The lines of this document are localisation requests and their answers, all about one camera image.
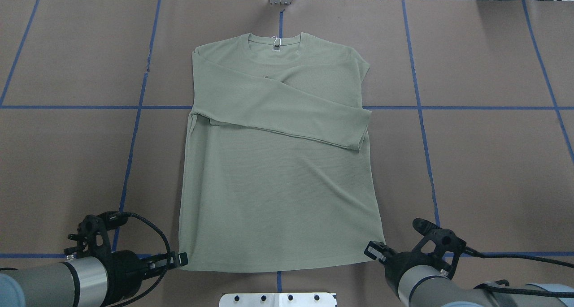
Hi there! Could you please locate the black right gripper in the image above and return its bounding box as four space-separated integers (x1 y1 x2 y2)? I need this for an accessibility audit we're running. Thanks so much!
363 218 467 294

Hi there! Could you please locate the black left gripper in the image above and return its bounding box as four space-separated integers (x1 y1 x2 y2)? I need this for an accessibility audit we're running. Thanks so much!
64 214 189 305

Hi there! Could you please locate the olive green long-sleeve shirt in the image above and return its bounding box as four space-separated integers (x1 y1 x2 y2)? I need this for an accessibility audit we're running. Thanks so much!
178 33 385 273

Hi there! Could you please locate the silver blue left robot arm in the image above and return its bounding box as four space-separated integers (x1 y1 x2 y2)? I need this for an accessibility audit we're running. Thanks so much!
0 212 188 307

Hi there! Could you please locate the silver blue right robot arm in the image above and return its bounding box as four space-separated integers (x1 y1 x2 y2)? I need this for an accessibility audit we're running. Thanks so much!
364 218 574 307

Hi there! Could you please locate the black braided right gripper cable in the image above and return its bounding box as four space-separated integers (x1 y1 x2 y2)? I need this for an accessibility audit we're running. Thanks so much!
462 248 574 294

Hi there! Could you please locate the white central pedestal column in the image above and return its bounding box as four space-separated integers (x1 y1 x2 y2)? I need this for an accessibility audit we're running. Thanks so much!
219 292 338 307

